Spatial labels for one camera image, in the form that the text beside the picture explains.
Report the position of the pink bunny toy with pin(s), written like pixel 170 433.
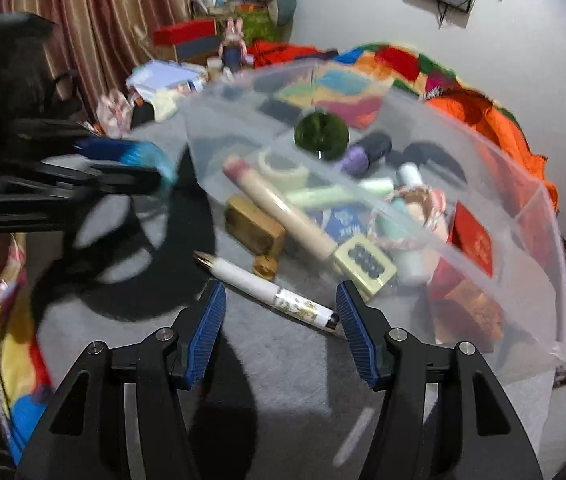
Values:
pixel 233 35

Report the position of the grey blanket with black stripes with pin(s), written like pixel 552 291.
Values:
pixel 273 400

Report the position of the small white bottle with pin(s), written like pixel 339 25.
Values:
pixel 409 175

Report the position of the pink patterned cloth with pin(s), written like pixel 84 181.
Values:
pixel 113 110

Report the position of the orange padded jacket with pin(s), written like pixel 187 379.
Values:
pixel 493 120

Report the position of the pale green tube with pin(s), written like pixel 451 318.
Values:
pixel 323 194

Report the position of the green printed box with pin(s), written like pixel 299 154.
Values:
pixel 258 22

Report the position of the colourful patchwork quilt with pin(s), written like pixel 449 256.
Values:
pixel 403 60

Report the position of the blue packet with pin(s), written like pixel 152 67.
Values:
pixel 345 222

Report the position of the orange brown packet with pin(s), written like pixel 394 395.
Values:
pixel 468 310

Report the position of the red envelope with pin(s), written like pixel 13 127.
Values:
pixel 473 240

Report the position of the colourful printed cloth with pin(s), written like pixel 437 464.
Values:
pixel 13 360

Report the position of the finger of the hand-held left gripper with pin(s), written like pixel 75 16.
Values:
pixel 113 152
pixel 88 178

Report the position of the red cloth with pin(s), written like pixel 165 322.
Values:
pixel 288 52

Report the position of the white tube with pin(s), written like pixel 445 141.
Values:
pixel 413 265

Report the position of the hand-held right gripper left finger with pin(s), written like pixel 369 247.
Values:
pixel 208 335

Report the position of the long beige tube pink cap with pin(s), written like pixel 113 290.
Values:
pixel 283 210

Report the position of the striped curtain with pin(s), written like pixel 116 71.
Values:
pixel 103 10

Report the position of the red box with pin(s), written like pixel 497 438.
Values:
pixel 183 32

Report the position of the white pen with gold tip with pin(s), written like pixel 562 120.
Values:
pixel 258 285

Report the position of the pale tape roll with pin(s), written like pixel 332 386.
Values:
pixel 288 176

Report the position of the wooden block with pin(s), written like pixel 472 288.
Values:
pixel 253 225

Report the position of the clear plastic box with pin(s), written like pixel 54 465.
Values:
pixel 538 260

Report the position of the dark green cushion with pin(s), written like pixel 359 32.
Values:
pixel 283 0

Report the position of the cream square case black holes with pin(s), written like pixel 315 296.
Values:
pixel 363 260

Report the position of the white and blue booklets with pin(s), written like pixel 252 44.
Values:
pixel 163 77

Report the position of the purple bottle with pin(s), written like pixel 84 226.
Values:
pixel 363 155

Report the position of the green glass bottle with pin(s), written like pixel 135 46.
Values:
pixel 320 132

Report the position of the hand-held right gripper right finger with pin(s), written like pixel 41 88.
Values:
pixel 358 337

